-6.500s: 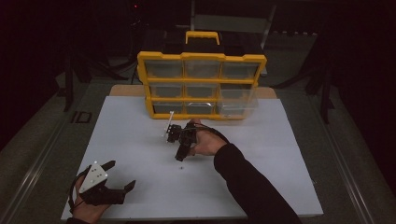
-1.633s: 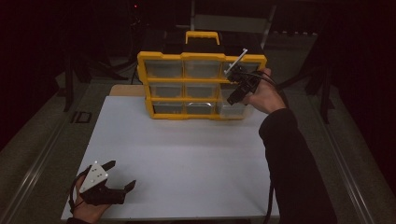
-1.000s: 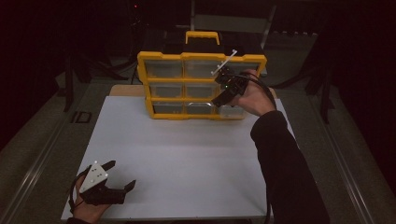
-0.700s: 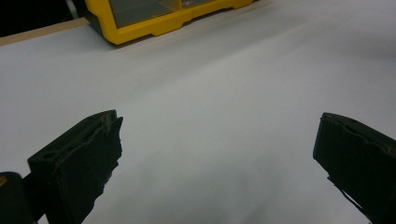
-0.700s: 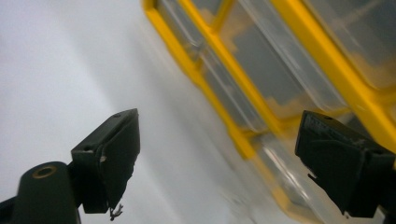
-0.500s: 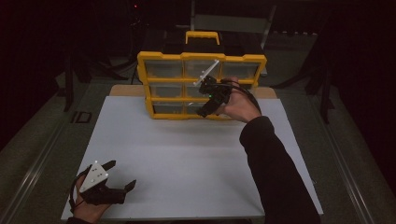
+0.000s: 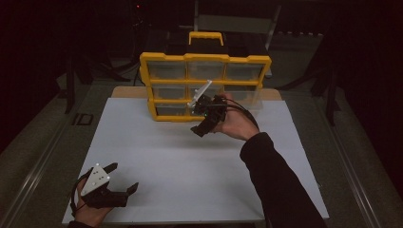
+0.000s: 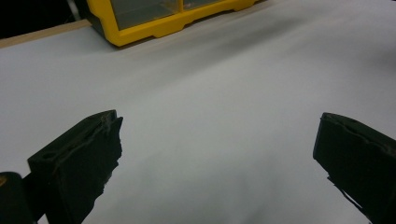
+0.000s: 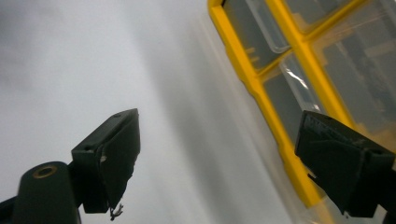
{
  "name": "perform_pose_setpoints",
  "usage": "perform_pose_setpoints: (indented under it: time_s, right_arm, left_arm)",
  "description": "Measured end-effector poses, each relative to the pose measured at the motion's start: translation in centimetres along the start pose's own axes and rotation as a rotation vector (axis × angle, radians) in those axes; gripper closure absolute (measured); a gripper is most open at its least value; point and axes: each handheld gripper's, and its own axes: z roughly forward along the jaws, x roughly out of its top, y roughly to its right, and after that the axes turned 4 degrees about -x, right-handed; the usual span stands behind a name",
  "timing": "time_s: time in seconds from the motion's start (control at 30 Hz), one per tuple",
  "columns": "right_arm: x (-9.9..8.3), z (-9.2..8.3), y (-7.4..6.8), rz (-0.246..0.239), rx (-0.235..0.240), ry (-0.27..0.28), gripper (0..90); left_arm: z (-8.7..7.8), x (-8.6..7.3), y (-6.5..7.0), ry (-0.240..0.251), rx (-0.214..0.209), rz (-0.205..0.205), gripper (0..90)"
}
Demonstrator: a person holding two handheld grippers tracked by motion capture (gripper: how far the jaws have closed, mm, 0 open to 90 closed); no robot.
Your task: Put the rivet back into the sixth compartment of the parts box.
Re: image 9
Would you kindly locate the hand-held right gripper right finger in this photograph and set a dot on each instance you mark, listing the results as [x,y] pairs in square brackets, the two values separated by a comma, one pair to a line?
[342,161]

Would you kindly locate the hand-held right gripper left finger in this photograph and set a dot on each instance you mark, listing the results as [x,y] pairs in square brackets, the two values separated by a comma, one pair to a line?
[115,155]

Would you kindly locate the small metal part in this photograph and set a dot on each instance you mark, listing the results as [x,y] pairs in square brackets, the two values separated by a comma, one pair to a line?
[116,213]

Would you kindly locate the yellow organizer cabinet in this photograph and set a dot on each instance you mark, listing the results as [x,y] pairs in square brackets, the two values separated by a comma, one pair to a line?
[249,77]

